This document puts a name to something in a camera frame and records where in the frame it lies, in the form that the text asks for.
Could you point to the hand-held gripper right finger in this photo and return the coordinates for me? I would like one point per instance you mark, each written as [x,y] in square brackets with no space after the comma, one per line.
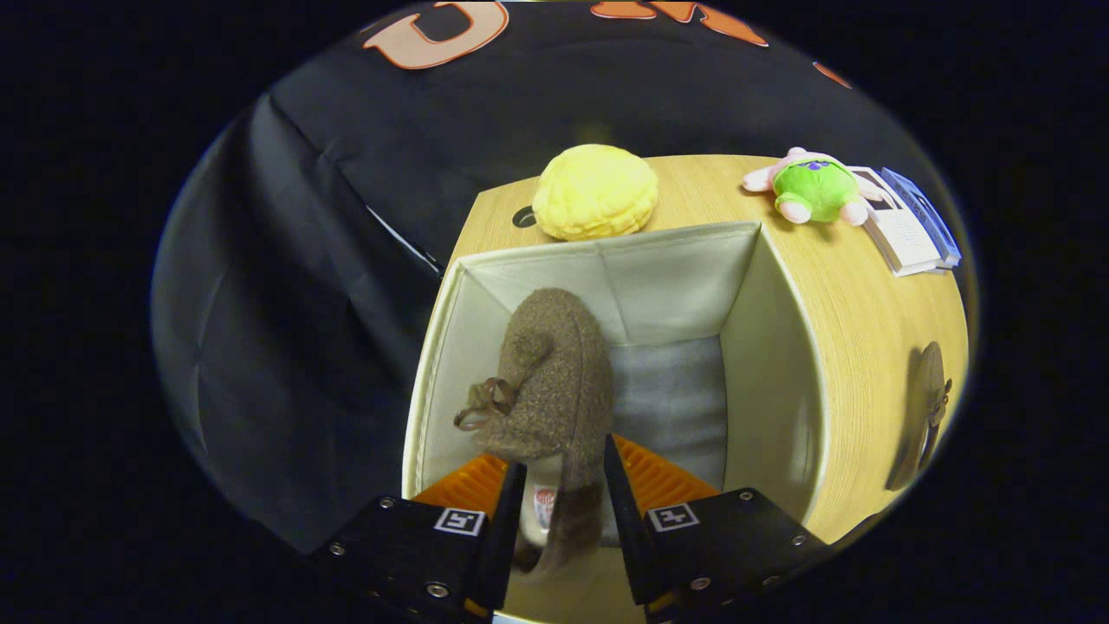
[628,520]

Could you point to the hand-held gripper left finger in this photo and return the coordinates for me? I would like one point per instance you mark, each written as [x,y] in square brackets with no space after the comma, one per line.
[502,537]

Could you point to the brown fuzzy shoe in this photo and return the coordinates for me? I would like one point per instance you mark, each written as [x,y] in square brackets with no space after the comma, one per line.
[923,407]
[554,364]

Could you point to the cream fabric storage box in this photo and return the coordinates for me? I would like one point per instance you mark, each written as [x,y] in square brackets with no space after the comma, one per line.
[676,277]

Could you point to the black backdrop cloth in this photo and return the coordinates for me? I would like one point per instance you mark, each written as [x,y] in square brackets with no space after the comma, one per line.
[303,347]

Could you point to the yellow round plush bun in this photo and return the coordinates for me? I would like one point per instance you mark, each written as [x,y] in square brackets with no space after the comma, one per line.
[593,191]

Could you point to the green and pink plush toy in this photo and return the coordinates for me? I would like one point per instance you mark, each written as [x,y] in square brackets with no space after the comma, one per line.
[814,191]

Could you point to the white paperback book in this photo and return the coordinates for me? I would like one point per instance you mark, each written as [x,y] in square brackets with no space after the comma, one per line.
[905,234]

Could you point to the blue paperback book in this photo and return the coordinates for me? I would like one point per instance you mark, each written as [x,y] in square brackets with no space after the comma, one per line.
[923,208]

